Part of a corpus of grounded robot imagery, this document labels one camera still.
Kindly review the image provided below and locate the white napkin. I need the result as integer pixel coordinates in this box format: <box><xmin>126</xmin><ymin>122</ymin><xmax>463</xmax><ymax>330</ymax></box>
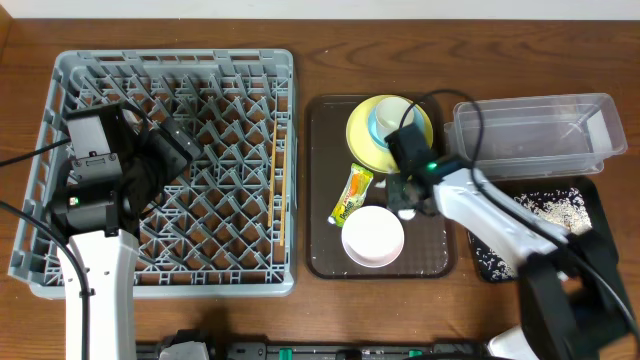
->
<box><xmin>374</xmin><ymin>180</ymin><xmax>416</xmax><ymax>221</ymax></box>

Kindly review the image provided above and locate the green orange snack wrapper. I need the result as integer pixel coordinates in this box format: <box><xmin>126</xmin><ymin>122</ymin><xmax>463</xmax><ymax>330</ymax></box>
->
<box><xmin>328</xmin><ymin>163</ymin><xmax>374</xmax><ymax>227</ymax></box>

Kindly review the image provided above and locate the white bowl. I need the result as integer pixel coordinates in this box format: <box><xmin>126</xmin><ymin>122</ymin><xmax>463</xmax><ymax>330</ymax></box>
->
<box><xmin>341</xmin><ymin>206</ymin><xmax>405</xmax><ymax>268</ymax></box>

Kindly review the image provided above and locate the rice pile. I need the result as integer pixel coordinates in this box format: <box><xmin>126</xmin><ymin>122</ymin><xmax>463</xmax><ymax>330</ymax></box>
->
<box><xmin>467</xmin><ymin>187</ymin><xmax>592</xmax><ymax>283</ymax></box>

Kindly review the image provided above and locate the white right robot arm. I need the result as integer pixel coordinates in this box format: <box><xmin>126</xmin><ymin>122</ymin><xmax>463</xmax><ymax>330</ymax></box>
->
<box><xmin>386</xmin><ymin>157</ymin><xmax>639</xmax><ymax>359</ymax></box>

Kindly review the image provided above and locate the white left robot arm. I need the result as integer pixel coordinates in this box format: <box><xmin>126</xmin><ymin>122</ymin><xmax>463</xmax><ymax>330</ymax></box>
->
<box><xmin>49</xmin><ymin>115</ymin><xmax>202</xmax><ymax>359</ymax></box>

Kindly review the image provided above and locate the grey plastic dishwasher rack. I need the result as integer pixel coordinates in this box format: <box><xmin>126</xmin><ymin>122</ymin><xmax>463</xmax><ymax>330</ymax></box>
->
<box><xmin>21</xmin><ymin>49</ymin><xmax>297</xmax><ymax>299</ymax></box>

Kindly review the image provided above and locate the black waste tray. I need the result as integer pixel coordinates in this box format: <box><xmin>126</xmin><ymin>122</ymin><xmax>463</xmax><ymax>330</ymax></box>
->
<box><xmin>467</xmin><ymin>176</ymin><xmax>619</xmax><ymax>283</ymax></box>

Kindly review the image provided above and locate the yellow plate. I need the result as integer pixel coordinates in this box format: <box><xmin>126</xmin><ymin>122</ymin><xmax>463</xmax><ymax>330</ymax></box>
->
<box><xmin>345</xmin><ymin>94</ymin><xmax>435</xmax><ymax>175</ymax></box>

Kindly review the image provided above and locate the light blue small plate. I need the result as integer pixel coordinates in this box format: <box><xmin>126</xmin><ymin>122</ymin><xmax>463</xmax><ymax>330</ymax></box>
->
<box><xmin>368</xmin><ymin>106</ymin><xmax>431</xmax><ymax>149</ymax></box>

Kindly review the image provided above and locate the dark brown serving tray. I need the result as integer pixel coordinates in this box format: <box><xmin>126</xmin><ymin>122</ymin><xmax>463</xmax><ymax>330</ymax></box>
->
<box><xmin>304</xmin><ymin>95</ymin><xmax>456</xmax><ymax>280</ymax></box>

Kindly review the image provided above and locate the white cup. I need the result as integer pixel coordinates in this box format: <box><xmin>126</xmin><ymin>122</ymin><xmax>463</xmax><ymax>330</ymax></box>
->
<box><xmin>374</xmin><ymin>96</ymin><xmax>414</xmax><ymax>141</ymax></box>

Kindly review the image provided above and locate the clear plastic bin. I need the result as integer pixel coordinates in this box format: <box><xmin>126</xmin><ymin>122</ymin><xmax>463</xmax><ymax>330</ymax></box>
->
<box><xmin>444</xmin><ymin>93</ymin><xmax>628</xmax><ymax>181</ymax></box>

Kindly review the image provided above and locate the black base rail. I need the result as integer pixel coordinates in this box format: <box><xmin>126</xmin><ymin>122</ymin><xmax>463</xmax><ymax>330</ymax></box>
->
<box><xmin>136</xmin><ymin>329</ymin><xmax>488</xmax><ymax>360</ymax></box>

